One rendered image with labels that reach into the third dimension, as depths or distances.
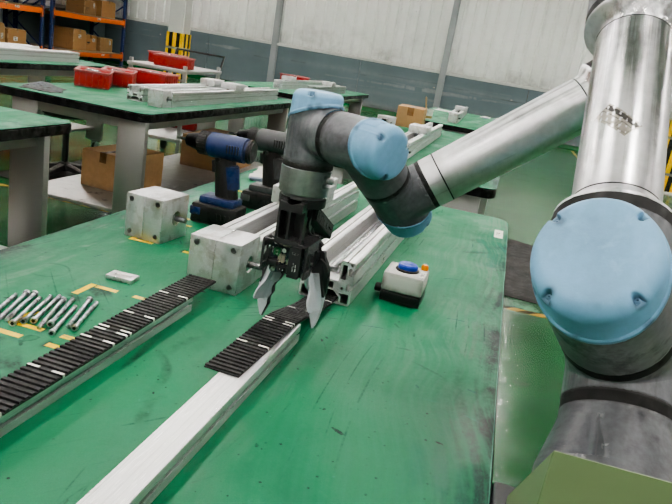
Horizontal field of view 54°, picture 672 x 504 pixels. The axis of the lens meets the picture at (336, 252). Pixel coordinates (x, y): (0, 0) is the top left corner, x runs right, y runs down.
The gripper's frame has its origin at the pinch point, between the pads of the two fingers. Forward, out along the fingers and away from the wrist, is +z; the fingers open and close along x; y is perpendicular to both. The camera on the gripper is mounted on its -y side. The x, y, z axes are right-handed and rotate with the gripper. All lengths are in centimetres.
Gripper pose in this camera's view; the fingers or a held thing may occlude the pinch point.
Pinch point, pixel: (288, 313)
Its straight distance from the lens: 107.2
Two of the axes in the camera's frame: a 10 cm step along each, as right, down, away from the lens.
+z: -1.6, 9.5, 2.8
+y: -2.7, 2.3, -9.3
